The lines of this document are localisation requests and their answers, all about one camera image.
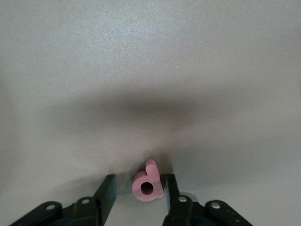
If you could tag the pink foam letter d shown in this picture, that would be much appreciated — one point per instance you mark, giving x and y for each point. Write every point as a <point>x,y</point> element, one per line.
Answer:
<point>152,174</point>

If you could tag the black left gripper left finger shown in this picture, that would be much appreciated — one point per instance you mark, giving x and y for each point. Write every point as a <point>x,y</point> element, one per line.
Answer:
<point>94,212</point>

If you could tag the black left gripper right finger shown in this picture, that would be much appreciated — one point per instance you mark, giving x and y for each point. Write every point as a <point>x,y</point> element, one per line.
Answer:
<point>183,212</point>

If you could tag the brown table cover sheet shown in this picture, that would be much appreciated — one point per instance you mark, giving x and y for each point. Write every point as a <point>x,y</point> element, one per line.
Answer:
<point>150,58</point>

